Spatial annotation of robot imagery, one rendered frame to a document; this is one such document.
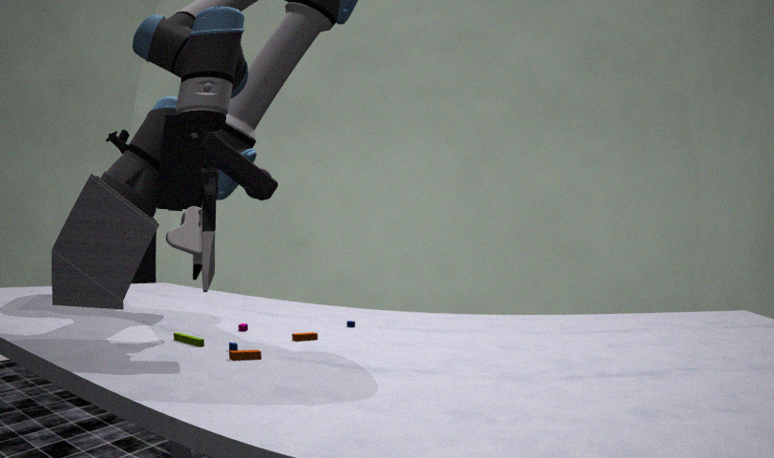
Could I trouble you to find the orange rod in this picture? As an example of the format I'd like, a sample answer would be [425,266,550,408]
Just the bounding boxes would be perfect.
[292,332,318,342]
[229,350,261,361]

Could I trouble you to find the lime green rod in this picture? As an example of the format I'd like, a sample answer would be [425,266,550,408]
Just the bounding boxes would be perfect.
[174,333,204,347]

